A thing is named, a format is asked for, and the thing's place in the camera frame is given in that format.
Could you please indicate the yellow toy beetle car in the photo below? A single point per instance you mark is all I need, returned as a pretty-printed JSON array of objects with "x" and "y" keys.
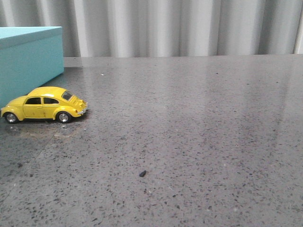
[{"x": 45, "y": 103}]

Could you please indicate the light blue storage box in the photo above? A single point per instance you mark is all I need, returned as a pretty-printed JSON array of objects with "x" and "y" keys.
[{"x": 29, "y": 57}]

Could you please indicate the small black debris piece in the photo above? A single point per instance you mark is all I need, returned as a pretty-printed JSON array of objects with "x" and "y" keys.
[{"x": 143, "y": 173}]

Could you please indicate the grey pleated curtain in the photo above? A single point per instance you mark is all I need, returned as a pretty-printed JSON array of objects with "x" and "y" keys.
[{"x": 163, "y": 28}]

